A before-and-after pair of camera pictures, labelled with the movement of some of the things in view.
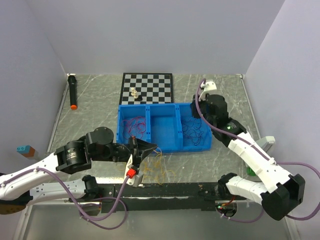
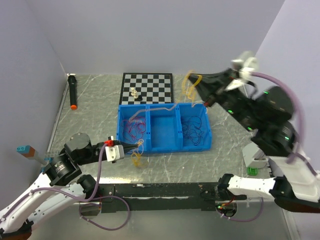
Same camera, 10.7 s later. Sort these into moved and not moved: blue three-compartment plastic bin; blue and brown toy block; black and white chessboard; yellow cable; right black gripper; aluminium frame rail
Moved: right black gripper; yellow cable
Not moved: blue three-compartment plastic bin; aluminium frame rail; black and white chessboard; blue and brown toy block
